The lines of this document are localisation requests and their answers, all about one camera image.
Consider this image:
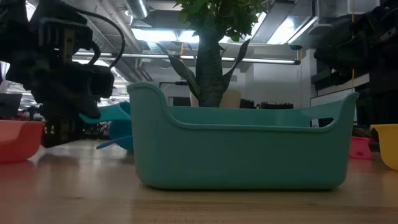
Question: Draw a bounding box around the yellow hanging cord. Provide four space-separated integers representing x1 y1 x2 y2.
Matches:
351 0 356 93

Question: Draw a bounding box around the snake plant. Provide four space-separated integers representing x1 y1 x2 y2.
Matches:
155 18 251 108

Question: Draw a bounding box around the dark monitor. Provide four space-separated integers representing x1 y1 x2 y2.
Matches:
0 92 23 119

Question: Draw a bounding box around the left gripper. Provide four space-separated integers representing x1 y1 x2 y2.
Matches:
6 17 102 149

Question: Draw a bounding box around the white cabinet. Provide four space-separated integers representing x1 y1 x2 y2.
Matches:
310 73 371 125

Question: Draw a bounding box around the yellow measuring cup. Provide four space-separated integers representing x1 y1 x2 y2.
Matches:
370 123 398 171

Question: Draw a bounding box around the pinkish red measuring cup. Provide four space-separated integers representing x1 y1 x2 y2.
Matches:
349 136 373 160

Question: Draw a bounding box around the teal plastic basket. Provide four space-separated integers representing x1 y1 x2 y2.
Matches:
126 82 359 190

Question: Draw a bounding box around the leafy green potted plant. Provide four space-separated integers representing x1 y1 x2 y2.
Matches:
172 0 270 109

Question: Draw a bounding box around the orange measuring cup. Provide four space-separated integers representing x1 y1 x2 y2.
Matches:
0 119 46 164

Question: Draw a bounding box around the black background device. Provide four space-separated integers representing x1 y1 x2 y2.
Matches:
317 117 335 128

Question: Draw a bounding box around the small blue measuring cup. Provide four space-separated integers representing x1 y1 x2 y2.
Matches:
96 119 135 153

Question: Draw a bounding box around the black equipment row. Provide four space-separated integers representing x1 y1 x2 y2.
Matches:
239 98 295 110

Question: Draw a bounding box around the long ceiling light tube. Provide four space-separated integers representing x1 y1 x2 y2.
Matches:
73 51 302 65

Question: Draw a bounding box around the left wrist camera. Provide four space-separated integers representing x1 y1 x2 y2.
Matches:
88 65 115 100

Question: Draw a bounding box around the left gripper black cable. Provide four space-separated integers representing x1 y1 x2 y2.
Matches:
71 6 126 70

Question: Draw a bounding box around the silver ventilation duct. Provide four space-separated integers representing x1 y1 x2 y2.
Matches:
126 0 150 19

